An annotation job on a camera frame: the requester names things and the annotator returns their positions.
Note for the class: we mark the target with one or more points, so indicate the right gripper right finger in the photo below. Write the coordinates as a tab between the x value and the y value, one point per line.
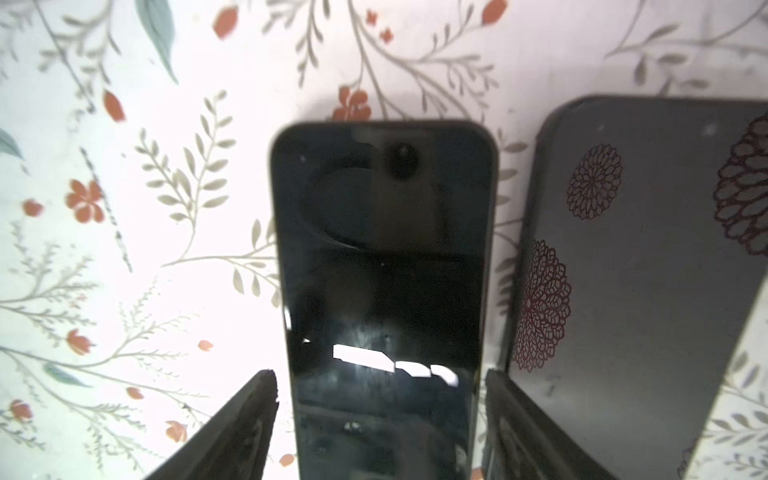
524	443

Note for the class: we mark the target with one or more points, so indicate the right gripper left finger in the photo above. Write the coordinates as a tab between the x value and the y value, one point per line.
234	443

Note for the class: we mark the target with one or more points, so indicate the purple-edged phone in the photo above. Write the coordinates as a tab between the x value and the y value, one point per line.
383	237

